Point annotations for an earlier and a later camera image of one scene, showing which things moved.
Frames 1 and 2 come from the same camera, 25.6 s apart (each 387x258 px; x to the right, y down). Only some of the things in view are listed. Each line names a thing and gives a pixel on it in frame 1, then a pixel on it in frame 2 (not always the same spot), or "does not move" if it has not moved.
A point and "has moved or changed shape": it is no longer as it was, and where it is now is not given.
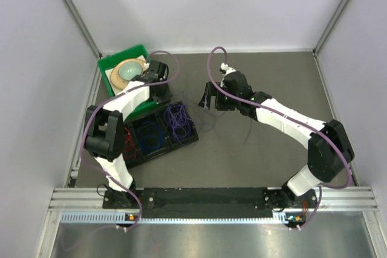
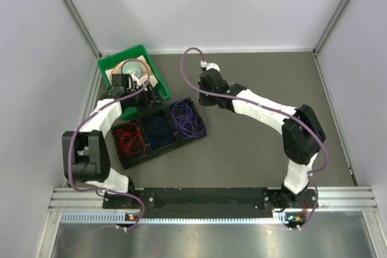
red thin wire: [129, 148] has moved or changed shape
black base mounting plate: [127, 202] does not move
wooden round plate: [117, 80] does not move
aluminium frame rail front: [332, 199] does not move
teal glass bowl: [129, 69] does not move
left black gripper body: [164, 90] to [134, 101]
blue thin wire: [150, 137] to [159, 132]
